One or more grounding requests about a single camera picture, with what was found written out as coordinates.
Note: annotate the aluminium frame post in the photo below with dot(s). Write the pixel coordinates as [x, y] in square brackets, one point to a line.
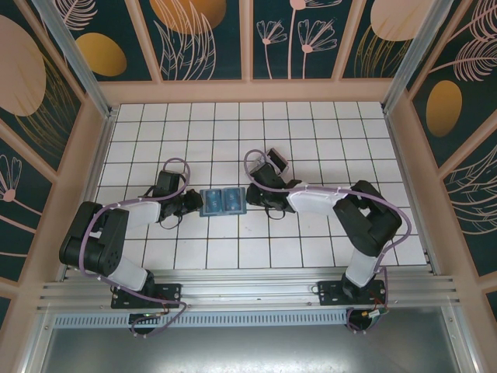
[77, 62]
[411, 50]

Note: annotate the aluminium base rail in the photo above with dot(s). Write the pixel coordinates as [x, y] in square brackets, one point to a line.
[248, 289]

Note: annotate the blue VIP card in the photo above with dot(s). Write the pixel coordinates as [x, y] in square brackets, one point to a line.
[213, 201]
[234, 200]

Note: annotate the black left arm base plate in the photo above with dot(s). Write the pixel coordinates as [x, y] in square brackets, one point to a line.
[171, 297]

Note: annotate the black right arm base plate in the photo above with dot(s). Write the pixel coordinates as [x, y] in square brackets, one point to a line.
[330, 293]

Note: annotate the grey metal sheet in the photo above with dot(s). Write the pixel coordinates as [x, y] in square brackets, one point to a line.
[248, 349]

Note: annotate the green connector board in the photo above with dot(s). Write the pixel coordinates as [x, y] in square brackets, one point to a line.
[374, 314]

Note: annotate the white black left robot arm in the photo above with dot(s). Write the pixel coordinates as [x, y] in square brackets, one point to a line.
[143, 213]

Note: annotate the teal card holder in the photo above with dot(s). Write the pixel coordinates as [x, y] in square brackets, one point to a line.
[223, 213]

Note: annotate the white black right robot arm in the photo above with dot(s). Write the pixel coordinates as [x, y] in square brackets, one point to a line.
[310, 200]

